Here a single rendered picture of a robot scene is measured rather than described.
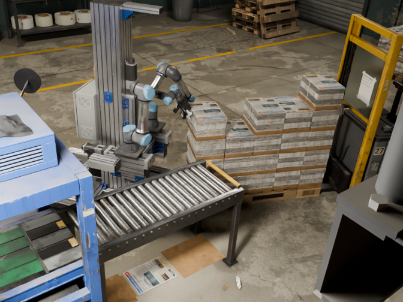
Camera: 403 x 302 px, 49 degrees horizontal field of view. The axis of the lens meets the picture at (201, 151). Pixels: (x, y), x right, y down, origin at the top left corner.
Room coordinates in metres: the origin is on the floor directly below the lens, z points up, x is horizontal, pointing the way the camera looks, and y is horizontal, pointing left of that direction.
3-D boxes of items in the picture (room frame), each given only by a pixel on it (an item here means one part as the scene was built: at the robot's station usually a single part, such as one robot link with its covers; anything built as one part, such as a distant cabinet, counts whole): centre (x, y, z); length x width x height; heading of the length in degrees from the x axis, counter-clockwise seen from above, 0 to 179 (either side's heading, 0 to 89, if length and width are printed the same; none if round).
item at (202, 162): (2.89, 0.49, 0.74); 1.34 x 0.05 x 0.12; 129
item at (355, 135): (4.37, -1.92, 0.40); 0.69 x 0.55 x 0.80; 17
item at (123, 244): (2.50, 0.17, 0.74); 1.34 x 0.05 x 0.12; 129
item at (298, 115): (4.06, -0.87, 0.95); 0.38 x 0.29 x 0.23; 17
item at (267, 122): (3.98, -0.59, 0.95); 0.38 x 0.29 x 0.23; 17
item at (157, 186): (2.77, 0.23, 0.77); 0.47 x 0.05 x 0.05; 39
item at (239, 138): (3.93, -0.45, 0.42); 1.17 x 0.39 x 0.83; 107
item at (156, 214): (2.65, 0.38, 0.77); 0.47 x 0.05 x 0.05; 39
